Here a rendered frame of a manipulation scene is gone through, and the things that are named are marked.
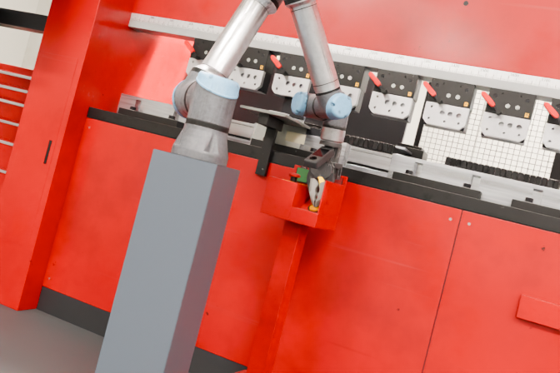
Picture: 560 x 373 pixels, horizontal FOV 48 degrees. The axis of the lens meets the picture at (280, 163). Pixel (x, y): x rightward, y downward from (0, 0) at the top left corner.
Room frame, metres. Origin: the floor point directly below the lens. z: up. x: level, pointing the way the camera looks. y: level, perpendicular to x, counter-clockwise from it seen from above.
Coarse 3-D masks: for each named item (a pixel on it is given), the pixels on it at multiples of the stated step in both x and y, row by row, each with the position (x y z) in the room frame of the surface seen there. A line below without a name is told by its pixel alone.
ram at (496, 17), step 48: (144, 0) 2.71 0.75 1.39; (192, 0) 2.61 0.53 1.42; (240, 0) 2.53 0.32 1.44; (336, 0) 2.37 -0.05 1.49; (384, 0) 2.30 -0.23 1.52; (432, 0) 2.23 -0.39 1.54; (480, 0) 2.17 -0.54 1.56; (528, 0) 2.11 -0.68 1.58; (288, 48) 2.43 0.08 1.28; (384, 48) 2.28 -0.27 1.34; (432, 48) 2.21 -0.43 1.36; (480, 48) 2.15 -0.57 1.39; (528, 48) 2.09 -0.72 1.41
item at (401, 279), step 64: (128, 128) 2.54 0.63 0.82; (128, 192) 2.51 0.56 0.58; (256, 192) 2.30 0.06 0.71; (384, 192) 2.12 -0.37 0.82; (64, 256) 2.60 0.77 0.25; (256, 256) 2.27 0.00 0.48; (320, 256) 2.18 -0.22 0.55; (384, 256) 2.10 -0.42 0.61; (448, 256) 2.02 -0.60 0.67; (512, 256) 1.95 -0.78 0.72; (64, 320) 2.57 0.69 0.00; (256, 320) 2.25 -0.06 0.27; (320, 320) 2.16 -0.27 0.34; (384, 320) 2.08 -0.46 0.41; (448, 320) 2.00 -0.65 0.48; (512, 320) 1.93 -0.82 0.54
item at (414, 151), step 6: (402, 144) 2.45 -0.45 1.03; (396, 150) 2.45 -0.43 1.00; (402, 150) 2.33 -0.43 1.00; (408, 150) 2.43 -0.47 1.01; (414, 150) 2.42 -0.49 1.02; (420, 150) 2.41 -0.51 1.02; (408, 156) 2.43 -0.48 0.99; (414, 156) 2.42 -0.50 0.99; (420, 156) 2.41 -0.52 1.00; (426, 156) 2.48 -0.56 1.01
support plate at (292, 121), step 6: (246, 108) 2.20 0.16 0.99; (252, 108) 2.19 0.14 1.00; (258, 108) 2.18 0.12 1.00; (258, 114) 2.30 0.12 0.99; (270, 114) 2.19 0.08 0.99; (276, 114) 2.16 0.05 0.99; (282, 114) 2.15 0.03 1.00; (282, 120) 2.28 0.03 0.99; (288, 120) 2.23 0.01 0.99; (294, 120) 2.22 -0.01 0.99; (294, 126) 2.40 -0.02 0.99; (300, 126) 2.34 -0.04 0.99; (306, 126) 2.34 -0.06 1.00
